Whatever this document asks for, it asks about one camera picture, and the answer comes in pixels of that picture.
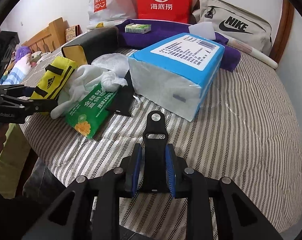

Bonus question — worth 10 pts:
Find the yellow Adidas pouch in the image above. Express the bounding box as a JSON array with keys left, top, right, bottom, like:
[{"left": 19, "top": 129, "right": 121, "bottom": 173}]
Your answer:
[{"left": 30, "top": 56, "right": 78, "bottom": 99}]

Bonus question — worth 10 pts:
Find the green snack packet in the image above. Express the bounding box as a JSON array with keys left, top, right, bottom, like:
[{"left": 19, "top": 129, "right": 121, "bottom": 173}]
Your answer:
[{"left": 65, "top": 83, "right": 116, "bottom": 138}]

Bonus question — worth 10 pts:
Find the white gloves bundle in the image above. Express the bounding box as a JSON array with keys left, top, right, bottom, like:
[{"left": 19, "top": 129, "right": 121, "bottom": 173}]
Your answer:
[{"left": 50, "top": 63, "right": 129, "bottom": 119}]

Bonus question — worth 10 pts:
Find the black watch strap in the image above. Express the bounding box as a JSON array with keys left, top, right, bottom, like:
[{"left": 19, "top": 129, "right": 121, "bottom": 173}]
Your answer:
[{"left": 142, "top": 110, "right": 169, "bottom": 194}]

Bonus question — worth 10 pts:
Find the green pocket tissue pack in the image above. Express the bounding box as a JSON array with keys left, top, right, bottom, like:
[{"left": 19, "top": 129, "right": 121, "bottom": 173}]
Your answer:
[{"left": 125, "top": 23, "right": 152, "bottom": 34}]

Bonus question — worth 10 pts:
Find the white foam sponge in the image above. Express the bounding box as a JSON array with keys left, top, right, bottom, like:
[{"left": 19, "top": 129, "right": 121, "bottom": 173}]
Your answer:
[{"left": 188, "top": 22, "right": 216, "bottom": 40}]

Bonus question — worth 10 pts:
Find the colourful striped blanket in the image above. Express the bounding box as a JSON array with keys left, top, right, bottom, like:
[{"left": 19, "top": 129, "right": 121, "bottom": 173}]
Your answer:
[{"left": 0, "top": 59, "right": 31, "bottom": 85}]

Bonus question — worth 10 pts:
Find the white spotted plush toy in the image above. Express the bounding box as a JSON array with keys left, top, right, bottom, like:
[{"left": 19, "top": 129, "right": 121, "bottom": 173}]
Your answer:
[{"left": 30, "top": 51, "right": 50, "bottom": 63}]

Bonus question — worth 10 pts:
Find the purple plush toy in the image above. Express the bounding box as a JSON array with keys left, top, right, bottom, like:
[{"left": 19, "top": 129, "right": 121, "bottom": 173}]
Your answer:
[{"left": 15, "top": 46, "right": 31, "bottom": 63}]

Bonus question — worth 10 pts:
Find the wooden headboard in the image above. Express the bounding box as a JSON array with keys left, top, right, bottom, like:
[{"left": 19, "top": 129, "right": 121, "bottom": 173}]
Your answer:
[{"left": 22, "top": 17, "right": 66, "bottom": 53}]

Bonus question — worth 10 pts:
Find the green blanket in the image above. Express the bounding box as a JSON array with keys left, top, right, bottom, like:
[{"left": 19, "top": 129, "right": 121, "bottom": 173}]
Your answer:
[{"left": 0, "top": 124, "right": 30, "bottom": 199}]

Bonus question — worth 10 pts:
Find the dark green tea tin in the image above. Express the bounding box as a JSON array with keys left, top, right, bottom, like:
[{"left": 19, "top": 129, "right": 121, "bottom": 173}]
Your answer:
[{"left": 61, "top": 27, "right": 119, "bottom": 66}]

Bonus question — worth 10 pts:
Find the brown patterned book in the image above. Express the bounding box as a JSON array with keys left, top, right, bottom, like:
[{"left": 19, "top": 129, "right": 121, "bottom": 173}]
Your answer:
[{"left": 65, "top": 24, "right": 82, "bottom": 42}]

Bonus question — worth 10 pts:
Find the clear plastic bag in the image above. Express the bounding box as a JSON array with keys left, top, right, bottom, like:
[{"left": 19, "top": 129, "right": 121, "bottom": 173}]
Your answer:
[{"left": 91, "top": 53, "right": 129, "bottom": 78}]

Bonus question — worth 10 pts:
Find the purple towel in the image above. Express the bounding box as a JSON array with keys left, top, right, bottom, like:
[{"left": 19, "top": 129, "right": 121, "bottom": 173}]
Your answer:
[{"left": 116, "top": 19, "right": 241, "bottom": 72}]

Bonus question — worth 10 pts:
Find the white Miniso plastic bag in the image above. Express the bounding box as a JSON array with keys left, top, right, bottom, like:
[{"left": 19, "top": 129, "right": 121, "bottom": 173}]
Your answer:
[{"left": 88, "top": 0, "right": 137, "bottom": 25}]

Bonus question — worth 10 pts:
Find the blue tissue pack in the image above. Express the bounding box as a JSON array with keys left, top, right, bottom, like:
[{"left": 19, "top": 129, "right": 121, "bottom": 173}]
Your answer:
[{"left": 128, "top": 33, "right": 225, "bottom": 121}]

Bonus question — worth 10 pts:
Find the rolled patterned poster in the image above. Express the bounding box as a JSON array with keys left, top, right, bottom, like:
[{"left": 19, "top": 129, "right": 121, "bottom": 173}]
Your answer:
[{"left": 87, "top": 21, "right": 278, "bottom": 69}]

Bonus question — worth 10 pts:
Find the red Haidilao paper bag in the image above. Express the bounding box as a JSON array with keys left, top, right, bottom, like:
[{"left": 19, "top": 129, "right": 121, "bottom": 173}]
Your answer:
[{"left": 135, "top": 0, "right": 194, "bottom": 25}]

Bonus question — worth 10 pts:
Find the grey Nike bag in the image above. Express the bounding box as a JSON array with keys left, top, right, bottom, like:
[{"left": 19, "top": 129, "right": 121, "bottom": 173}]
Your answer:
[{"left": 193, "top": 0, "right": 272, "bottom": 55}]

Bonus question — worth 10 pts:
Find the brown wooden door frame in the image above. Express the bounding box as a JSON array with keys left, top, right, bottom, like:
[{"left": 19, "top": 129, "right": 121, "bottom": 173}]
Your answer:
[{"left": 269, "top": 0, "right": 295, "bottom": 63}]

